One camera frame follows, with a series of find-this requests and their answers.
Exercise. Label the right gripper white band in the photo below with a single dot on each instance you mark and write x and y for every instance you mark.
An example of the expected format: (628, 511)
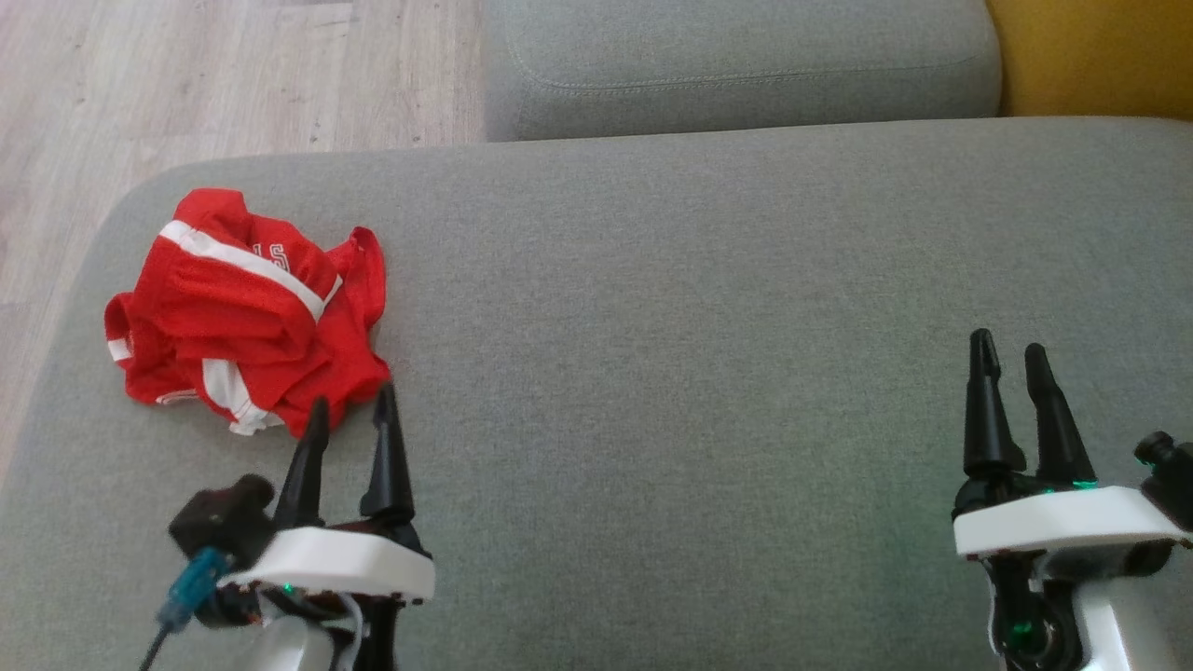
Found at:
(1053, 522)

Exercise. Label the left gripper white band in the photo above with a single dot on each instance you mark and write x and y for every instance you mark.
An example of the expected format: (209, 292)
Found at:
(345, 564)

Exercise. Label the red basketball jersey white sleeves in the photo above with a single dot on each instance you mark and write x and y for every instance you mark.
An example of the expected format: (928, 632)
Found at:
(345, 363)

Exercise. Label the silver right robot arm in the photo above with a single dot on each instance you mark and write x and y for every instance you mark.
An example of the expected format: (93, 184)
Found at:
(1109, 615)

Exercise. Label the large grey fabric sofa seat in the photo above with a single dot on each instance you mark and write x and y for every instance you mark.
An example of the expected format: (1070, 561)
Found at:
(708, 308)

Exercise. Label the mustard yellow cushion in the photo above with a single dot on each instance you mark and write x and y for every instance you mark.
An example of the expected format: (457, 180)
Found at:
(1100, 56)

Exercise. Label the grey stitched sofa cushion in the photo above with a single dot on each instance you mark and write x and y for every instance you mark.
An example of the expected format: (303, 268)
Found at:
(746, 65)

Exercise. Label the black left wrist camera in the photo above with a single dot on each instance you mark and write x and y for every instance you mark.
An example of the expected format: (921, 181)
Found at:
(224, 517)

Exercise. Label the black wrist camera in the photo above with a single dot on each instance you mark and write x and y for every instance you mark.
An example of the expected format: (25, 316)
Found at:
(1170, 471)
(224, 517)

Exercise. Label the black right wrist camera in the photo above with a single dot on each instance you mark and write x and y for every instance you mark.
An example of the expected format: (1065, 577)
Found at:
(1170, 471)

